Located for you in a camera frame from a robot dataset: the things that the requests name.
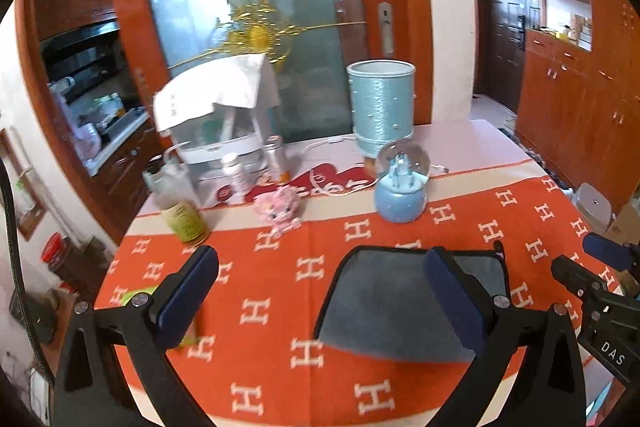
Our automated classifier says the cardboard box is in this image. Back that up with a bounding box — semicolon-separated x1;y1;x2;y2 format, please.
604;202;640;248

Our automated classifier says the pink toy figure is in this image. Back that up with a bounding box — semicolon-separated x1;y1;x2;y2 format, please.
254;187;302;234

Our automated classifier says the frosted glass sliding door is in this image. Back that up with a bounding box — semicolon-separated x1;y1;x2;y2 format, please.
105;0;433;145

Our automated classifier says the red bucket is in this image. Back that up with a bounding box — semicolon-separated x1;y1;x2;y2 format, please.
42;232;69;264

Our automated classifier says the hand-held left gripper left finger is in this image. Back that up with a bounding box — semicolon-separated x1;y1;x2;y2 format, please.
52;245;221;427

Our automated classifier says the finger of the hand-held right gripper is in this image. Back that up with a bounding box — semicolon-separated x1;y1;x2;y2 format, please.
582;232;640;273
550;255;612;313

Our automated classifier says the white cloth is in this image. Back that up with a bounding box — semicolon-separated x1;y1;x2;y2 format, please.
152;54;267;134

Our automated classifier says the grey towel with black edge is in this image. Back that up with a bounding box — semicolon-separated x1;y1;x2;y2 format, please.
314;246;511;364

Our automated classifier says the silver and orange can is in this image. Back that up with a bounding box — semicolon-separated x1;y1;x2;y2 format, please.
264;136;291;184

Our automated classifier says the clear plastic box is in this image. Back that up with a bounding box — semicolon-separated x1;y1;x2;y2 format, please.
170;103;281;180

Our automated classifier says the light blue cylindrical container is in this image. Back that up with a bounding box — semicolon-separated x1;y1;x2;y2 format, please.
346;59;417;158

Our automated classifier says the green object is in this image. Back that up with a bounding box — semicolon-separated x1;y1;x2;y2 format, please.
119;289;153;308

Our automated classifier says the white stool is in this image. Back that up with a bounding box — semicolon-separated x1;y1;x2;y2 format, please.
574;183;614;234

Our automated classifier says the orange patterned blanket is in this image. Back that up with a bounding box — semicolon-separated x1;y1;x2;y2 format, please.
94;159;628;427

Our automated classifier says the dark entrance door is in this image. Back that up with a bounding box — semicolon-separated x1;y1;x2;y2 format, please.
486;0;529;114

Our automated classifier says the white cable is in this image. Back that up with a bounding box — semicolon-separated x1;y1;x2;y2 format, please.
299;136;451;175

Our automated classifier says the green label bottle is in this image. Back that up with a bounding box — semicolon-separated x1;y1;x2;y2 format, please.
144;156;209;244

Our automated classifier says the black strap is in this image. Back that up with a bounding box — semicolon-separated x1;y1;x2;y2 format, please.
0;157;57;385

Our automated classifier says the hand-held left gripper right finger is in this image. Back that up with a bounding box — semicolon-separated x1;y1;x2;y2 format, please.
422;247;587;427

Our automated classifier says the wooden cabinet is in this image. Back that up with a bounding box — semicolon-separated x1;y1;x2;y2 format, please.
514;0;640;204

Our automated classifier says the blue snow globe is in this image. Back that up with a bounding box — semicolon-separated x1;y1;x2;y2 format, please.
375;139;431;224

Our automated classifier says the white bottle with red label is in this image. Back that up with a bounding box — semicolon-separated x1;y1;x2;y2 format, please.
220;153;251;204

